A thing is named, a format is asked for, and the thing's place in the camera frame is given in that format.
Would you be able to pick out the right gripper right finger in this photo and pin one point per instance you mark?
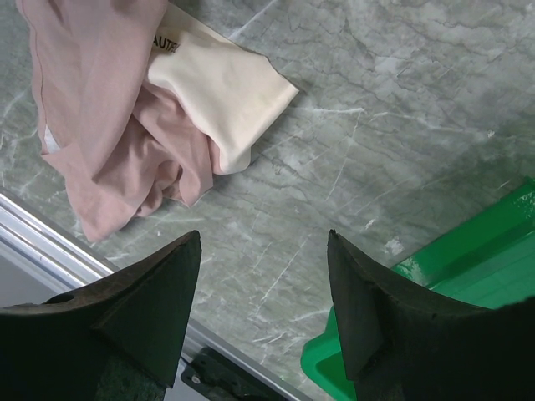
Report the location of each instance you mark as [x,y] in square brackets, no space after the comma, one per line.
[401,341]

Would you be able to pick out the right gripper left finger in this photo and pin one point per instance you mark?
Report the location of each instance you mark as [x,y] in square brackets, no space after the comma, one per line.
[119,338]

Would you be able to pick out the pink beige underwear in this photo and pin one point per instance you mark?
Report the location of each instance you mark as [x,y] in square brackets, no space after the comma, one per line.
[139,102]

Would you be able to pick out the green plastic bin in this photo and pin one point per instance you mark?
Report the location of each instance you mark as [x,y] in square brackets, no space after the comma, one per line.
[487,261]

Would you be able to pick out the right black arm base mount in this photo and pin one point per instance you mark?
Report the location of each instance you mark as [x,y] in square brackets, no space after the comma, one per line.
[217,378]

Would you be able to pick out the aluminium rail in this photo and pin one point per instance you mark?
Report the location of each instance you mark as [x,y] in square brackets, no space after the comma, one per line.
[40,260]

